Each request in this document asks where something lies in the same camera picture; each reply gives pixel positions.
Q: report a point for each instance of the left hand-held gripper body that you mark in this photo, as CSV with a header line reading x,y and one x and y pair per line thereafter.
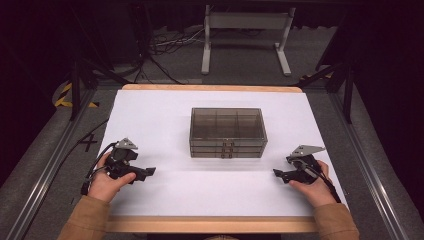
x,y
120,163

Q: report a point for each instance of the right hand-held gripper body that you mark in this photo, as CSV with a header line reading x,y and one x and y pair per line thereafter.
x,y
306,173

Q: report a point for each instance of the smoky transparent drawer box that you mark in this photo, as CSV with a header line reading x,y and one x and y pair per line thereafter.
x,y
228,123

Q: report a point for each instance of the person's right hand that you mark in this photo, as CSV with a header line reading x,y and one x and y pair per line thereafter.
x,y
316,195

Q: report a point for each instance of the person's left hand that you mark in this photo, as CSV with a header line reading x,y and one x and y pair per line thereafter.
x,y
103,186

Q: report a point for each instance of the white table sheet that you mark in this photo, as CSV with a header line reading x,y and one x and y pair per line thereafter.
x,y
160,110

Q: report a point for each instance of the black metal stand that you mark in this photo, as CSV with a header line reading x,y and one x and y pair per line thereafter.
x,y
75,93
348,96

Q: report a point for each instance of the yellow black floor tape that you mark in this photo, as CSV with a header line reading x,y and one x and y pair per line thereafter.
x,y
61,101

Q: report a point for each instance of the white metal stand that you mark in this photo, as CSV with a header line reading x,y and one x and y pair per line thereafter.
x,y
246,20

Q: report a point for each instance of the aluminium floor rail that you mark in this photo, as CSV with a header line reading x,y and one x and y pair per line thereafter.
x,y
370,173
50,166

